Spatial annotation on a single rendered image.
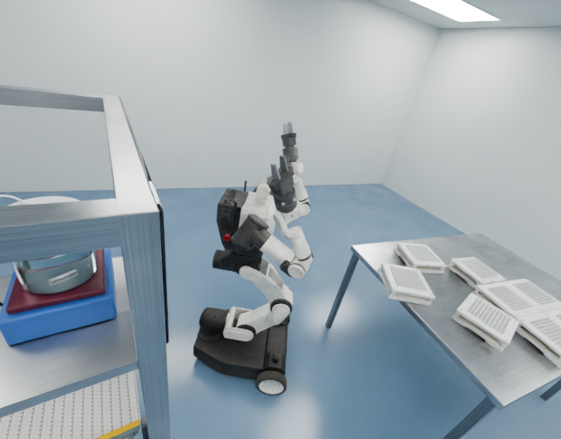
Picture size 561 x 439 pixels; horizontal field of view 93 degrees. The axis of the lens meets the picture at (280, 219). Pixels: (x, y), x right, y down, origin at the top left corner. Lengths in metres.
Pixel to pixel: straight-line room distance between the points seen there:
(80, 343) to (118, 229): 0.37
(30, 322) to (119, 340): 0.17
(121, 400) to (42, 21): 3.58
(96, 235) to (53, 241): 0.05
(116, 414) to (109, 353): 0.45
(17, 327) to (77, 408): 0.49
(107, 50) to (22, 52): 0.76
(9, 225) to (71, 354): 0.38
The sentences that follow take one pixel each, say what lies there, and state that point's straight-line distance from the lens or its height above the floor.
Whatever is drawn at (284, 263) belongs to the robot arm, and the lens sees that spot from 1.20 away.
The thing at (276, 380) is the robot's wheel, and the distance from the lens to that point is 1.96.
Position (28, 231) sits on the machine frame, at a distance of 0.49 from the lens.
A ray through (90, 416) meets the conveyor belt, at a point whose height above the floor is 0.83.
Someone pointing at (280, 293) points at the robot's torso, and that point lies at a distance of 1.71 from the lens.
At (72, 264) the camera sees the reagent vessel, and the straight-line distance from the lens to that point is 0.74.
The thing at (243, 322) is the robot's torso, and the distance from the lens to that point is 1.96.
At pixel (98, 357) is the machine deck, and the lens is 0.76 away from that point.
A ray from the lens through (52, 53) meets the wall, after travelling 4.04.
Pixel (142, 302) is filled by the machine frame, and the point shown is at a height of 1.44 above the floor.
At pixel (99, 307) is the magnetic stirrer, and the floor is 1.32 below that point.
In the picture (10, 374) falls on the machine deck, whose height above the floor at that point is 1.27.
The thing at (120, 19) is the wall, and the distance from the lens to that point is 3.96.
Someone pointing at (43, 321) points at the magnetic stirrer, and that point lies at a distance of 0.80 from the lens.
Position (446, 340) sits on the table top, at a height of 0.86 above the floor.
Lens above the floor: 1.88
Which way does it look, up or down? 29 degrees down
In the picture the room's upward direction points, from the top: 12 degrees clockwise
